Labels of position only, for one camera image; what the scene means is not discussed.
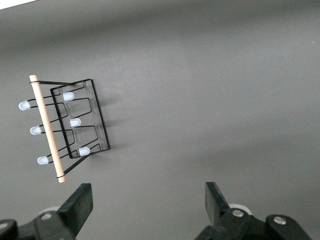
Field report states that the black wire cup holder wooden handle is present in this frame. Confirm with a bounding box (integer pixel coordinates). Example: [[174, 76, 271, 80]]
[[18, 74, 113, 185]]

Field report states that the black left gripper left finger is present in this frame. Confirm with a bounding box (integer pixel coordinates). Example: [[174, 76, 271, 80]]
[[33, 183, 94, 240]]

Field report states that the dark grey table mat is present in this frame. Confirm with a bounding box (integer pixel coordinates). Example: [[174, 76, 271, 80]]
[[0, 0, 320, 240]]

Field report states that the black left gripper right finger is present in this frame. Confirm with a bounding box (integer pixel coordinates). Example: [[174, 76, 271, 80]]
[[194, 181, 251, 240]]

